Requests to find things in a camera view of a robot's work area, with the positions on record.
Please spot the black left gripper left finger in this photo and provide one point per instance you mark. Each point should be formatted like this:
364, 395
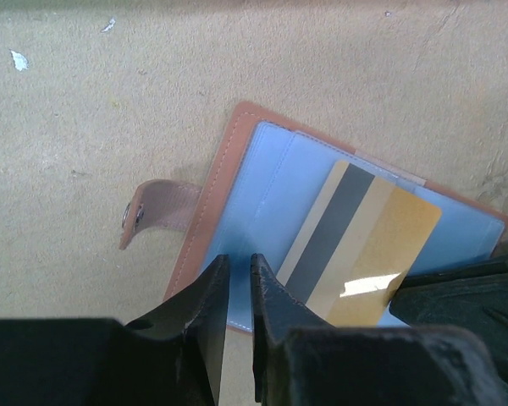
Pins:
172, 355

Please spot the gold card magnetic stripe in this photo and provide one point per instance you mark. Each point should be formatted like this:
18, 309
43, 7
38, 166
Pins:
356, 245

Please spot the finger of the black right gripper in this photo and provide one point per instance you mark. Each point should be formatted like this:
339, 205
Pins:
472, 297

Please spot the brown leather card holder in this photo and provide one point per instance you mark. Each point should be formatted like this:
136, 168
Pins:
263, 182

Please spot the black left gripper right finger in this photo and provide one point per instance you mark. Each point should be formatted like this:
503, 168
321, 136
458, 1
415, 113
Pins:
300, 359

